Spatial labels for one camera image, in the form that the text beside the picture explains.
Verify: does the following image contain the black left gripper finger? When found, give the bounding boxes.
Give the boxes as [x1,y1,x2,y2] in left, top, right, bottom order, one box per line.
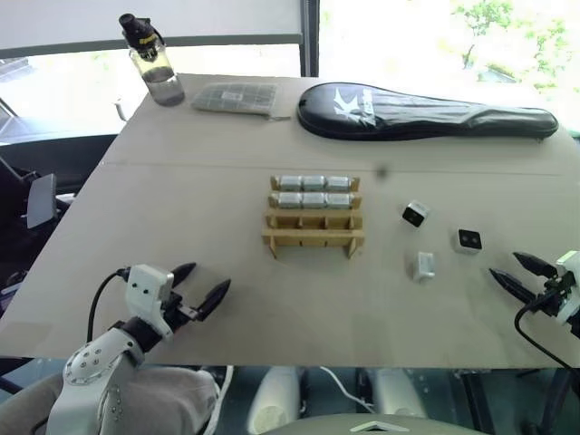
[171,261,198,288]
[197,278,233,322]

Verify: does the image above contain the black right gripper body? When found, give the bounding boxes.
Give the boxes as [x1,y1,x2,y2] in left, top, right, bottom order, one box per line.
[533,266,574,317]

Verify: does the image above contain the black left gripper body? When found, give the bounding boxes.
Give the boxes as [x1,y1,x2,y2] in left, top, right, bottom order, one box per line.
[159,285,203,334]

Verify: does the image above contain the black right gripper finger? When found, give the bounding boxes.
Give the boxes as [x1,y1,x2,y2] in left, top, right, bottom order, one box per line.
[488,268,541,306]
[512,251,559,277]

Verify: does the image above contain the wooden rack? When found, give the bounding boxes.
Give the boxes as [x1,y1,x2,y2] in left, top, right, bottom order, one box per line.
[260,174,365,261]

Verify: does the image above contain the grey cloth covered shape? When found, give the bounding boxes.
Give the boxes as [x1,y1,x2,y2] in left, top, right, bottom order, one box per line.
[0,365,221,435]

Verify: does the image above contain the white rounded robot leg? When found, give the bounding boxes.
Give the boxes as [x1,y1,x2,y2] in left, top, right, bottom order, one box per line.
[246,365,304,435]
[370,367,428,421]

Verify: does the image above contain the grey chair armrest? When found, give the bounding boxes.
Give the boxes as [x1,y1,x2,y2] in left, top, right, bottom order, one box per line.
[26,173,59,230]

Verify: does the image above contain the clear plastic grid package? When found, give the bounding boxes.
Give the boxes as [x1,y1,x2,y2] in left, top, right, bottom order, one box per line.
[189,82,279,121]

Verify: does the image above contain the grey rounded robot body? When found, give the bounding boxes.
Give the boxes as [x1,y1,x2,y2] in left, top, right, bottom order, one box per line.
[266,409,493,435]

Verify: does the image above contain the clear black-capped water bottle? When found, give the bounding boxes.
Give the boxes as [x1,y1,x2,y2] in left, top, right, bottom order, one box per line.
[118,13,187,108]

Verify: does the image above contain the black racket bag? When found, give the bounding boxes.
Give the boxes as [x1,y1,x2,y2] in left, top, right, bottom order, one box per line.
[296,82,560,146]

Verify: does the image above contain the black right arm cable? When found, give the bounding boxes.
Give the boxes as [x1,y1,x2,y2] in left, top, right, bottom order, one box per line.
[513,294,580,369]

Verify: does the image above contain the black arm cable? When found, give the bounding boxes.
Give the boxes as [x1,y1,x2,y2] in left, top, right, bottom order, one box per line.
[86,267,133,346]
[513,294,580,369]

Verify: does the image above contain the black white cube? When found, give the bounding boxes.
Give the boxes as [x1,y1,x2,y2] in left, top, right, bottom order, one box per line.
[401,199,430,228]
[451,227,484,256]

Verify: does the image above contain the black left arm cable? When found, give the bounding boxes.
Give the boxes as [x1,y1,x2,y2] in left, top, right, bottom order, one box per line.
[86,267,133,346]

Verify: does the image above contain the white cable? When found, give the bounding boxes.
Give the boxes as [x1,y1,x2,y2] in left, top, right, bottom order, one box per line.
[206,365,236,435]
[318,365,378,414]

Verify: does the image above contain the dark window frame post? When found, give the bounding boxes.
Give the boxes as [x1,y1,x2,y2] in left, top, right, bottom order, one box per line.
[298,0,321,79]

